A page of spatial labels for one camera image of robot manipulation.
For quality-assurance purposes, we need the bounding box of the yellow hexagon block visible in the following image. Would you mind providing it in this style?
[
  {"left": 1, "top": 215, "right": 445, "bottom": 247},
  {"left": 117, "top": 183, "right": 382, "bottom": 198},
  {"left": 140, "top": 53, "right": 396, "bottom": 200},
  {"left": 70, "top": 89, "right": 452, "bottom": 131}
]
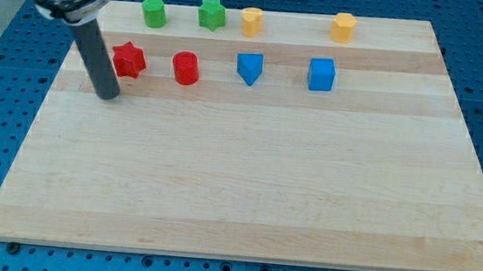
[{"left": 329, "top": 12, "right": 357, "bottom": 44}]

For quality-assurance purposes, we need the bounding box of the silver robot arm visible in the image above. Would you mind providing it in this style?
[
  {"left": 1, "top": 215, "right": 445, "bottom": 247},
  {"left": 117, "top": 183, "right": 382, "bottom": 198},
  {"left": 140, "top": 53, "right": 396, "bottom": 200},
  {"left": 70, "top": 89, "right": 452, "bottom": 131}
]
[{"left": 33, "top": 0, "right": 121, "bottom": 101}]

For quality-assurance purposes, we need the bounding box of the yellow heart block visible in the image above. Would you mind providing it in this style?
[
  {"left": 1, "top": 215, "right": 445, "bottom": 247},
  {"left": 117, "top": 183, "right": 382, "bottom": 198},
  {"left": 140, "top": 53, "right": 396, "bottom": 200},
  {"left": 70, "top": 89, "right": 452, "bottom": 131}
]
[{"left": 241, "top": 7, "right": 264, "bottom": 38}]

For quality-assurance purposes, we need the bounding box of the green cylinder block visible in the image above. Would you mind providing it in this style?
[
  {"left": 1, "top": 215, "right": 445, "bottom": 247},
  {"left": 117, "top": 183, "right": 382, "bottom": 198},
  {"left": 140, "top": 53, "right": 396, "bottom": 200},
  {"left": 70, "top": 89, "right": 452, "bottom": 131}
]
[{"left": 141, "top": 0, "right": 168, "bottom": 28}]

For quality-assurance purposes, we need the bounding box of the green star block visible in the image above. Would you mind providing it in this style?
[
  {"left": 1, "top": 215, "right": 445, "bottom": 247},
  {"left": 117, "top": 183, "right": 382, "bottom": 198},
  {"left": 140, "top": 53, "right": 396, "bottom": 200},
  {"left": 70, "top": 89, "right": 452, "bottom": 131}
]
[{"left": 197, "top": 0, "right": 226, "bottom": 31}]

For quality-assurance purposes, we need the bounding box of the blue cube block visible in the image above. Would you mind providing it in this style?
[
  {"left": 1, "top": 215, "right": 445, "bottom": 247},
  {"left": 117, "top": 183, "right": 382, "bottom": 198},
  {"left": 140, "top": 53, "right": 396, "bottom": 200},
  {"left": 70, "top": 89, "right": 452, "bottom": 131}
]
[{"left": 307, "top": 58, "right": 336, "bottom": 92}]

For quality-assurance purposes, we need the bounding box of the red star block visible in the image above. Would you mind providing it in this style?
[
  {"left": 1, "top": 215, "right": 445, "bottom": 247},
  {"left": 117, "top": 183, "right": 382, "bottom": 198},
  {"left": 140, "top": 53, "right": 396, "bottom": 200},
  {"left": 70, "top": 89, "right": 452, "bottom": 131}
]
[{"left": 112, "top": 41, "right": 147, "bottom": 79}]

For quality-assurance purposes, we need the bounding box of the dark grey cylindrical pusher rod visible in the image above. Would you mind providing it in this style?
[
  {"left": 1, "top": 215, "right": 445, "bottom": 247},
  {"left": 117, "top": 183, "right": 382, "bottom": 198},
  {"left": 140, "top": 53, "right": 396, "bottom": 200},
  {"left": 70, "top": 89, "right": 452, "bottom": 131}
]
[{"left": 70, "top": 20, "right": 121, "bottom": 101}]

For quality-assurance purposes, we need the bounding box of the blue triangular prism block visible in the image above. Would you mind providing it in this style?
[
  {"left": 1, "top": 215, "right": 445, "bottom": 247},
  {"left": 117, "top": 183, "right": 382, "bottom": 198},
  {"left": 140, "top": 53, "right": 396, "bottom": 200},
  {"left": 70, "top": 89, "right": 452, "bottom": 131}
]
[{"left": 236, "top": 53, "right": 265, "bottom": 87}]

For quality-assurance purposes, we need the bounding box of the light wooden board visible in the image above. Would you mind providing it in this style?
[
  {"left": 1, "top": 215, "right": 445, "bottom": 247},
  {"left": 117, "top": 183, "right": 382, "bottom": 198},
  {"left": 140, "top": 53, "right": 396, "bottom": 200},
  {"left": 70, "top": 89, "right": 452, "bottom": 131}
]
[{"left": 0, "top": 1, "right": 483, "bottom": 271}]

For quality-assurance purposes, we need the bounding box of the red cylinder block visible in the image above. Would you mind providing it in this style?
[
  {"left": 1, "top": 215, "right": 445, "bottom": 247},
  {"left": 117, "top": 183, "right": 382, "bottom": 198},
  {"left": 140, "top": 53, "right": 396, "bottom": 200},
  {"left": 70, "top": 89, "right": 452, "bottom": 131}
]
[{"left": 172, "top": 52, "right": 199, "bottom": 86}]

